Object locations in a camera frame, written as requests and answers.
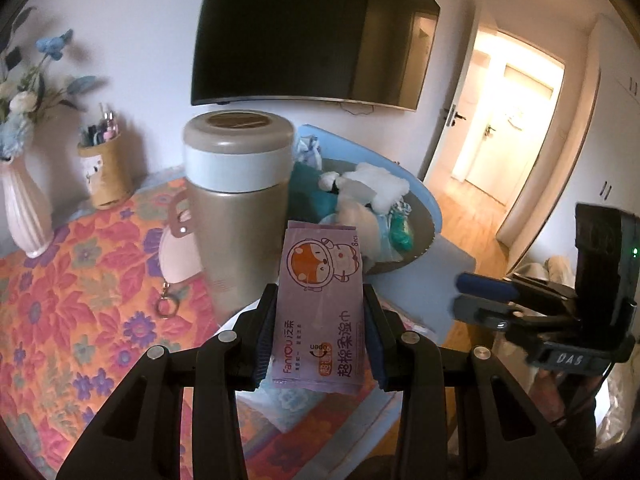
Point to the green cloth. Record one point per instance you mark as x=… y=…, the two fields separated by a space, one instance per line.
x=401 y=230

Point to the brown paper pen holder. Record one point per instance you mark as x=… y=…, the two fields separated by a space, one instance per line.
x=107 y=175

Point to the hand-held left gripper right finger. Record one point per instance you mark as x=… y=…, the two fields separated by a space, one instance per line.
x=375 y=345

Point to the white room door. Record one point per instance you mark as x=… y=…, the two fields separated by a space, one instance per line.
x=440 y=145

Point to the purple wet wipe packet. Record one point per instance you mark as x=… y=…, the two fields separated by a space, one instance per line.
x=315 y=320

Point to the person's right hand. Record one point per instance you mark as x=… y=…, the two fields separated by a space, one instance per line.
x=550 y=400

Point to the floral woven blanket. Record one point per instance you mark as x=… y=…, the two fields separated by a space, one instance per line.
x=75 y=310

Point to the gold thermos bottle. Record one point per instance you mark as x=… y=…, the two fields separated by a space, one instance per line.
x=235 y=220

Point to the pink mini backpack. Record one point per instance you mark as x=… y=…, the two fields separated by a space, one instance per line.
x=177 y=260

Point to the bunch of pens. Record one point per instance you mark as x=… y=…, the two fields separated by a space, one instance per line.
x=102 y=132

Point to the black wall television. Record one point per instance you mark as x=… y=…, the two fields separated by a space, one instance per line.
x=310 y=30

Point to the light blue storage basket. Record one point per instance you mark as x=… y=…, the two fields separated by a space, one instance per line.
x=457 y=265

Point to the white plush toy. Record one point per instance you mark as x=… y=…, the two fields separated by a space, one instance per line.
x=380 y=180

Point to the white hallway door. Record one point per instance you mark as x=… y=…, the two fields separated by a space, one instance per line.
x=480 y=155

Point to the metal keyring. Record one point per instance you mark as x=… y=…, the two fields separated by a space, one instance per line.
x=165 y=286

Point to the blue artificial flowers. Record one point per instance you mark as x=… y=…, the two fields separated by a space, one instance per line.
x=50 y=45

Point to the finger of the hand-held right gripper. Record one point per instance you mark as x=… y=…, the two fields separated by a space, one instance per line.
x=485 y=284
x=485 y=310

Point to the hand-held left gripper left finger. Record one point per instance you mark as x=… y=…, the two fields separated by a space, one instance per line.
x=265 y=345

